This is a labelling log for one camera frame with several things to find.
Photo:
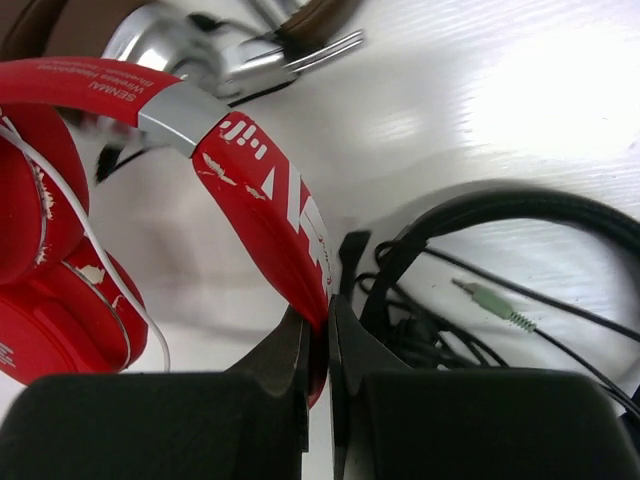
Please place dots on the red wireless headphones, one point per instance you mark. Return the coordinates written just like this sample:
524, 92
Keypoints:
67, 307

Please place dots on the brown silver headphones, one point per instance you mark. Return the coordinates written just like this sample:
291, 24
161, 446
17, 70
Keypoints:
225, 58

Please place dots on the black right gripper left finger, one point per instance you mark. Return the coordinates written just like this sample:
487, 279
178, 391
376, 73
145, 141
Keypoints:
248, 422

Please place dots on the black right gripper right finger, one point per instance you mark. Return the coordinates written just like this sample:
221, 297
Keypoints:
394, 422

